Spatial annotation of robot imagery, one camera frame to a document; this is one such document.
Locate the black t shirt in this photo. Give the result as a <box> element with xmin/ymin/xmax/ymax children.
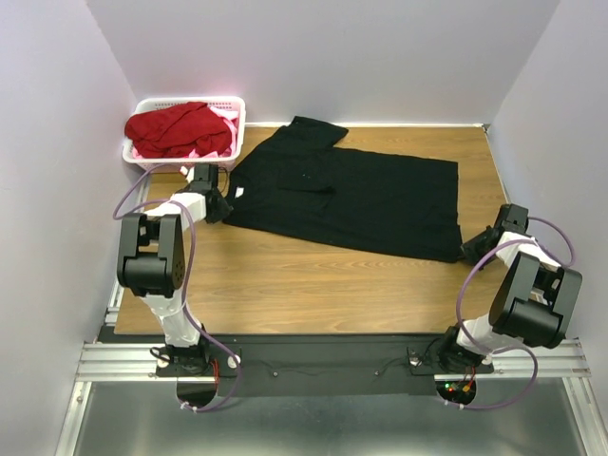
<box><xmin>225</xmin><ymin>116</ymin><xmax>462</xmax><ymax>263</ymax></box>

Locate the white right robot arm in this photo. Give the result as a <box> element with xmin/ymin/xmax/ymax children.
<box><xmin>421</xmin><ymin>203</ymin><xmax>582</xmax><ymax>372</ymax></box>

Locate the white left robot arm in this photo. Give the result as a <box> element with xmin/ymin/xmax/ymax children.
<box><xmin>113</xmin><ymin>163</ymin><xmax>232</xmax><ymax>377</ymax></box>

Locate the white plastic laundry basket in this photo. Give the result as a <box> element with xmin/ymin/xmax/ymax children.
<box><xmin>123</xmin><ymin>96</ymin><xmax>246</xmax><ymax>170</ymax></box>

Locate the red t shirt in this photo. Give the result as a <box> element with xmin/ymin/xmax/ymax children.
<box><xmin>124</xmin><ymin>101</ymin><xmax>233</xmax><ymax>157</ymax></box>

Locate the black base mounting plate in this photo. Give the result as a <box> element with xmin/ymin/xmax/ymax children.
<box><xmin>94</xmin><ymin>333</ymin><xmax>495</xmax><ymax>398</ymax></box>

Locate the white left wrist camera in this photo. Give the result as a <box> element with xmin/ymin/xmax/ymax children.
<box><xmin>180</xmin><ymin>166</ymin><xmax>194</xmax><ymax>182</ymax></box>

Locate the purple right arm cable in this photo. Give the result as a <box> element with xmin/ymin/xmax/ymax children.
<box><xmin>444</xmin><ymin>216</ymin><xmax>578</xmax><ymax>411</ymax></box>

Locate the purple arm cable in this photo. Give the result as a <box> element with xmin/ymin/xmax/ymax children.
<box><xmin>111</xmin><ymin>161</ymin><xmax>244</xmax><ymax>413</ymax></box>
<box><xmin>444</xmin><ymin>216</ymin><xmax>578</xmax><ymax>411</ymax></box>

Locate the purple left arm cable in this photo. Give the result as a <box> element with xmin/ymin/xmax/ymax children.
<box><xmin>111</xmin><ymin>161</ymin><xmax>244</xmax><ymax>413</ymax></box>

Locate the aluminium frame rail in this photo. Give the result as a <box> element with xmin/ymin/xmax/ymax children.
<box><xmin>52</xmin><ymin>170</ymin><xmax>162</xmax><ymax>456</ymax></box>

